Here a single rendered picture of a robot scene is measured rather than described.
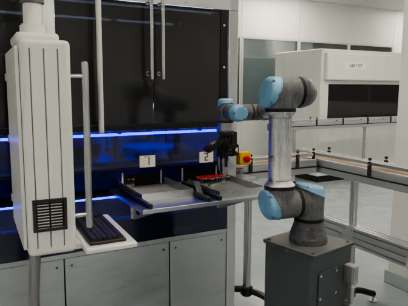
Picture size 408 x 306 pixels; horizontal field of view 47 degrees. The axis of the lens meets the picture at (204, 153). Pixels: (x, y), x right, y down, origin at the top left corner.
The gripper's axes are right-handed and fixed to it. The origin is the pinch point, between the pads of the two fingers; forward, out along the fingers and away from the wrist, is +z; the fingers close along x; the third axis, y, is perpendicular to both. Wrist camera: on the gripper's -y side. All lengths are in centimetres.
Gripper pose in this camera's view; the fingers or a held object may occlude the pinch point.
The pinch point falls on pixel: (221, 173)
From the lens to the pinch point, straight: 225.6
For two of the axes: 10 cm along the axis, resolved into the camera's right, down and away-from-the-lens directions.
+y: 9.1, -0.9, 4.2
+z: 0.1, 9.8, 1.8
